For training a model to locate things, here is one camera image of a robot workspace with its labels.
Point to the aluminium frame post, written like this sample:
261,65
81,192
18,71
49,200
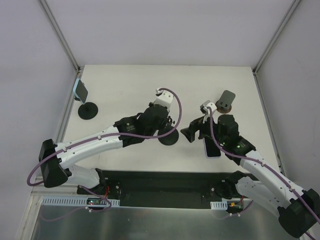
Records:
44,5
277,34

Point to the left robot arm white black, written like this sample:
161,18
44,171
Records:
58,161

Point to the phone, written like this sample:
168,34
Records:
79,91
211,150

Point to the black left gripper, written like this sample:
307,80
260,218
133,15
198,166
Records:
164,124

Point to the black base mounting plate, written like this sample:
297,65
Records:
178,190

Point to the white cable duct left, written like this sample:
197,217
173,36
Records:
74,201

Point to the black round phone stand left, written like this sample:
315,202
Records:
88,111

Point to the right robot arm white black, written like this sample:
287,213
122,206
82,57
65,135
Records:
296,209

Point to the aluminium frame post right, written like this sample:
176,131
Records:
277,34

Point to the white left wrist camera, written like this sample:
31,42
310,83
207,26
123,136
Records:
163,98

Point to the aluminium frame post left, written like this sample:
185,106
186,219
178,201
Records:
44,5

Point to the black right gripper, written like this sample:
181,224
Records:
200,128

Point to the grey stand on wooden base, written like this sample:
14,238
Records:
224,104

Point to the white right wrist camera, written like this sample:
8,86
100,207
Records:
207,108

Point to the white cable duct right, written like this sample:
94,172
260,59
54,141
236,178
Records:
219,205

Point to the phone in light blue case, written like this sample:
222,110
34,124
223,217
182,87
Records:
79,91

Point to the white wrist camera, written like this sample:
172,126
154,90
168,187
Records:
207,108
163,98

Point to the white cable duct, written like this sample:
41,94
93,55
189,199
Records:
74,201
219,205

